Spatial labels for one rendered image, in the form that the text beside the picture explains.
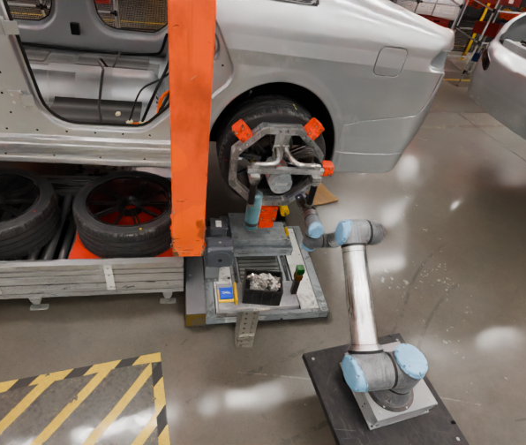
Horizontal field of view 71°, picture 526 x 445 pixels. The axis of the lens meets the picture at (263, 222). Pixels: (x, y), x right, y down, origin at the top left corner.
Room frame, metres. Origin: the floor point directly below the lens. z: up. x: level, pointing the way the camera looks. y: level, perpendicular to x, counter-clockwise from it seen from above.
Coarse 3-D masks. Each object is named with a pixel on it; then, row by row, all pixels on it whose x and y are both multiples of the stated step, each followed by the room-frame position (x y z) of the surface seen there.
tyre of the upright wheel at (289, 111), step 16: (256, 96) 2.13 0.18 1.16; (272, 96) 2.12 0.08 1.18; (240, 112) 2.00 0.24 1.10; (256, 112) 1.94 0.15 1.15; (272, 112) 1.94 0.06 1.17; (288, 112) 1.96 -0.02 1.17; (304, 112) 2.08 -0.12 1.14; (224, 128) 1.98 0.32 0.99; (224, 144) 1.87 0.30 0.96; (320, 144) 2.03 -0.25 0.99; (224, 160) 1.87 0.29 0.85; (224, 176) 1.87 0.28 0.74
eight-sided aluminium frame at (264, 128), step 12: (252, 132) 1.87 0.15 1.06; (264, 132) 1.84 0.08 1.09; (276, 132) 1.86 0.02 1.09; (288, 132) 1.88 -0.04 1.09; (300, 132) 1.90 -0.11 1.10; (240, 144) 1.82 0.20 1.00; (312, 144) 1.92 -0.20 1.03; (240, 192) 1.82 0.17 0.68; (288, 192) 1.95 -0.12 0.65; (264, 204) 1.86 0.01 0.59; (276, 204) 1.88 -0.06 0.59
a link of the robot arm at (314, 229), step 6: (306, 216) 1.75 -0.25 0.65; (312, 216) 1.74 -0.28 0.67; (318, 216) 1.76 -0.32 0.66; (306, 222) 1.71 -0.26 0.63; (312, 222) 1.68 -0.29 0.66; (318, 222) 1.69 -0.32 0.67; (306, 228) 1.69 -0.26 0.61; (312, 228) 1.65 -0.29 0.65; (318, 228) 1.65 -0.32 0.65; (306, 234) 1.67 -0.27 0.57; (312, 234) 1.64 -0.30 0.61; (318, 234) 1.65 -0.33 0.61
